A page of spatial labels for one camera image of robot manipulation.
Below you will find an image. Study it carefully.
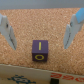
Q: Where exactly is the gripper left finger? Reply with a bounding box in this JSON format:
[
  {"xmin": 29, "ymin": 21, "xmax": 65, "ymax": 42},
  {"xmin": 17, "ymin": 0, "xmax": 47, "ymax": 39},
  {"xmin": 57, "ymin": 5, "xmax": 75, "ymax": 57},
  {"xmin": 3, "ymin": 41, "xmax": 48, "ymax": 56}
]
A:
[{"xmin": 0, "ymin": 13, "xmax": 18, "ymax": 51}]

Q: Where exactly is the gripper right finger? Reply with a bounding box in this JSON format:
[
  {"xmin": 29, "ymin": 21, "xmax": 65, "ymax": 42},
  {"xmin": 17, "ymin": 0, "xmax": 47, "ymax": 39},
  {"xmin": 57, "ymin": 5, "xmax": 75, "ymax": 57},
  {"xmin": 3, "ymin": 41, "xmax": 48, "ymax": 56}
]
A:
[{"xmin": 62, "ymin": 8, "xmax": 84, "ymax": 50}]

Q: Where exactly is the purple block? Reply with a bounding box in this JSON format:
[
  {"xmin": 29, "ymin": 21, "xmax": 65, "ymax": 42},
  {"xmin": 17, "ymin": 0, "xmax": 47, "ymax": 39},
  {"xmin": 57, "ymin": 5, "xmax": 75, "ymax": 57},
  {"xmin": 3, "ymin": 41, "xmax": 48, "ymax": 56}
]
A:
[{"xmin": 31, "ymin": 39, "xmax": 50, "ymax": 63}]

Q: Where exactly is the black drawer handle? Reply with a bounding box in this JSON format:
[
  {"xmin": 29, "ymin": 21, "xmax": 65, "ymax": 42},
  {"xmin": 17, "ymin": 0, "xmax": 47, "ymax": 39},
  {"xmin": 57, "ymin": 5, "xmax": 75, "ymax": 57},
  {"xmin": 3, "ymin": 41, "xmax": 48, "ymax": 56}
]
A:
[{"xmin": 49, "ymin": 78, "xmax": 58, "ymax": 84}]

